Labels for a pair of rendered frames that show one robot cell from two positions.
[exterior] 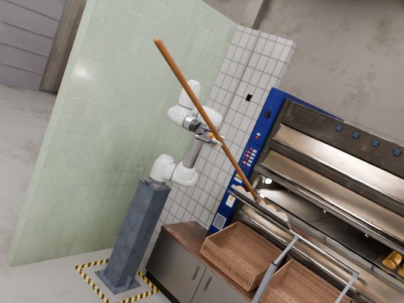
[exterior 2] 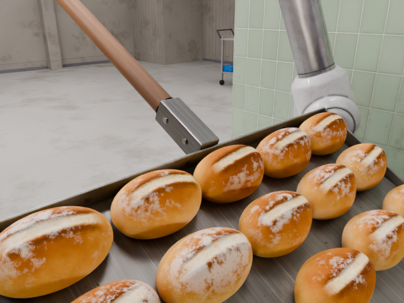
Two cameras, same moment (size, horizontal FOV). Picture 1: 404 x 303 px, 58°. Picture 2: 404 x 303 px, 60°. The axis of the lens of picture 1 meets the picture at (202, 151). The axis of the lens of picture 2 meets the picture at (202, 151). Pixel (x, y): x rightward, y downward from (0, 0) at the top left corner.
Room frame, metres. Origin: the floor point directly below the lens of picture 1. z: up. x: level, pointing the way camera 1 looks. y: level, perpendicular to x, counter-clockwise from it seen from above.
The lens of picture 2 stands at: (2.86, -0.96, 1.43)
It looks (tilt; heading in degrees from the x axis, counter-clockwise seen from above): 22 degrees down; 102
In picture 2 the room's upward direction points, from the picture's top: straight up
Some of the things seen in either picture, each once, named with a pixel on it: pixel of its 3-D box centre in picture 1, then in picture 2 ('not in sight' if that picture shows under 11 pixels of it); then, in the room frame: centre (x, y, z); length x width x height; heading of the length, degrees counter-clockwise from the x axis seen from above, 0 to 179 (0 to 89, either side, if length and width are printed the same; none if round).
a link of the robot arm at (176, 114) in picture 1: (179, 115); not in sight; (2.24, 0.22, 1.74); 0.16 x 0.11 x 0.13; 56
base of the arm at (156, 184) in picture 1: (155, 181); not in sight; (2.98, 0.27, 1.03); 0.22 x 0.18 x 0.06; 146
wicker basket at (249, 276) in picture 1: (242, 252); not in sight; (3.00, -0.68, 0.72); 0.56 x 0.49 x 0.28; 55
